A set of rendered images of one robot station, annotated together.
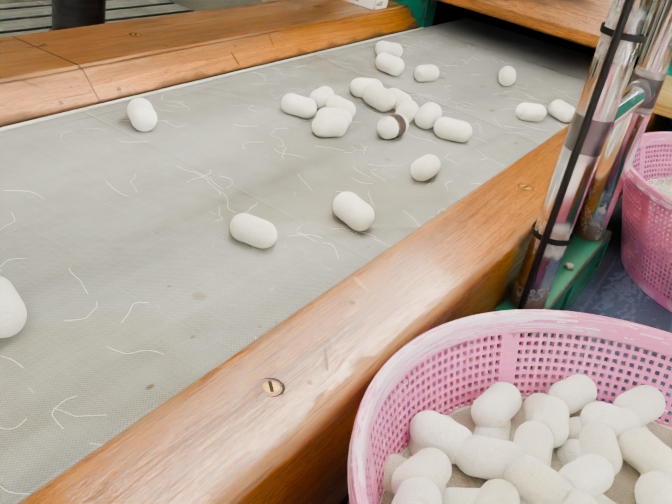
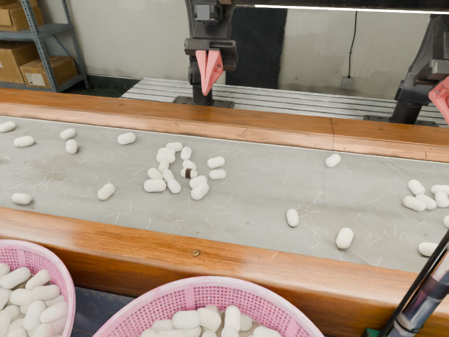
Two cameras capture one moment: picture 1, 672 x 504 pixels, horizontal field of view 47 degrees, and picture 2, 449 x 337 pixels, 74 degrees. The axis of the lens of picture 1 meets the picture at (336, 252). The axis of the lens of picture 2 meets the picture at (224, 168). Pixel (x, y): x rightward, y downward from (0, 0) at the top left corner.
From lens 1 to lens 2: 0.33 m
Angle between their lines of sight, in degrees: 61
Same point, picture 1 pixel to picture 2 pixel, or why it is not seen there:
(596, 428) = not seen: outside the picture
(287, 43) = not seen: outside the picture
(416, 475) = (198, 313)
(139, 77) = (359, 146)
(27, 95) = (304, 139)
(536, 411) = not seen: outside the picture
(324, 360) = (218, 261)
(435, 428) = (228, 313)
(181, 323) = (230, 225)
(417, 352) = (242, 285)
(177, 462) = (153, 246)
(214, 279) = (260, 222)
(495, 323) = (289, 309)
